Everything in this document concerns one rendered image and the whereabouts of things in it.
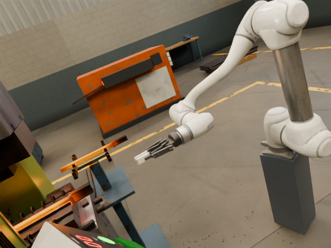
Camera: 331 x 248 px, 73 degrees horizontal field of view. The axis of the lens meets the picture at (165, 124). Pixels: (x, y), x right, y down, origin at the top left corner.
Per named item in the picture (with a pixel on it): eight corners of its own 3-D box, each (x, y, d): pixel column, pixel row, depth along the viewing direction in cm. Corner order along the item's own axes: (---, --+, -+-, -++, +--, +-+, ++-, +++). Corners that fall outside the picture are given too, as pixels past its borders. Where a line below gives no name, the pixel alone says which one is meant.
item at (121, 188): (122, 167, 174) (121, 165, 174) (135, 193, 138) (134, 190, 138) (85, 186, 167) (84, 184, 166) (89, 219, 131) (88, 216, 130)
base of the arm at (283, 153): (269, 138, 152) (267, 131, 150) (304, 143, 135) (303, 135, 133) (255, 153, 143) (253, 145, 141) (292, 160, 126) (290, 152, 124)
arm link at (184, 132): (185, 137, 118) (176, 142, 116) (180, 122, 115) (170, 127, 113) (195, 141, 110) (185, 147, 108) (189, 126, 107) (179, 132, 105)
